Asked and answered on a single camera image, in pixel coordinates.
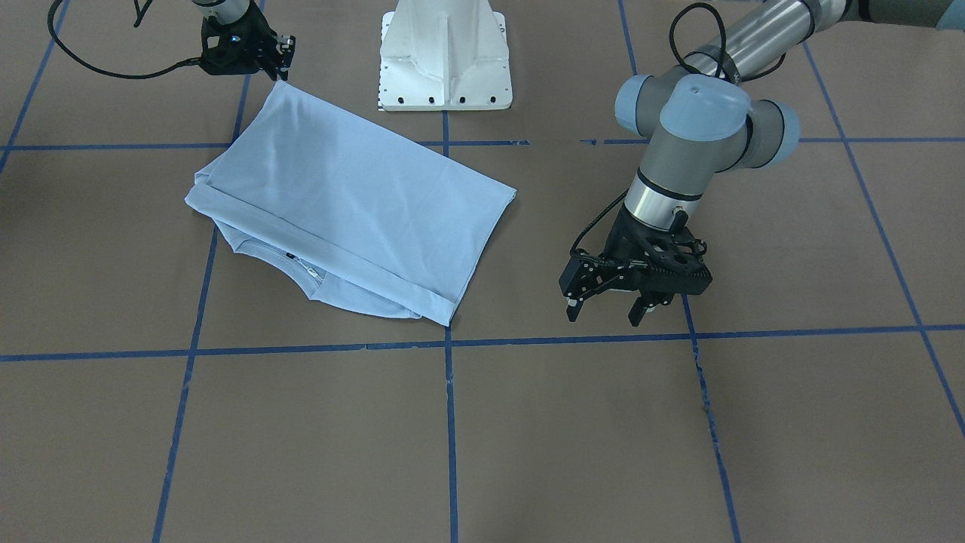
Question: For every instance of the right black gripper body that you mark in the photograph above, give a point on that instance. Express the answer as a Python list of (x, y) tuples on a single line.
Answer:
[(214, 38)]

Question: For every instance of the blue tape line lengthwise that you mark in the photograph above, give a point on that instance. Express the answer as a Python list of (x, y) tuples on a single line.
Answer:
[(895, 304)]

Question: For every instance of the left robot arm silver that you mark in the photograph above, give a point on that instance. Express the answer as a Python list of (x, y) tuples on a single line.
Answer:
[(699, 122)]

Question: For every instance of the blue tape line crosswise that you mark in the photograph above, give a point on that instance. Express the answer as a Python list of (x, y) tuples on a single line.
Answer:
[(470, 343)]

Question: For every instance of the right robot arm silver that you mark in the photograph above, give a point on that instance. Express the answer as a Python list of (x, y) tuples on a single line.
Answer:
[(228, 11)]

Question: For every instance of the brown paper table cover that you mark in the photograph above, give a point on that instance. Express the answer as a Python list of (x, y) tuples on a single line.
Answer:
[(527, 443)]

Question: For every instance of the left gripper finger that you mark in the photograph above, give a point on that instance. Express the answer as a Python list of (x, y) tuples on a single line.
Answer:
[(645, 303), (577, 293)]

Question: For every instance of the light blue t-shirt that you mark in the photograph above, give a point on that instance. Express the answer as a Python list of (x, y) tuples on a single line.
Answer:
[(359, 217)]

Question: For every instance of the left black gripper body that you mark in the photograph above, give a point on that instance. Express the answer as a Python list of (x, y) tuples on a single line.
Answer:
[(625, 240)]

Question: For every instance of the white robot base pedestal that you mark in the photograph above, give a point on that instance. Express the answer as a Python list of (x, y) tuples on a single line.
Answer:
[(444, 56)]

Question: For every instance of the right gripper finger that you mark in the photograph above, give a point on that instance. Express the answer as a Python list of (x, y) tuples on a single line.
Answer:
[(285, 48)]

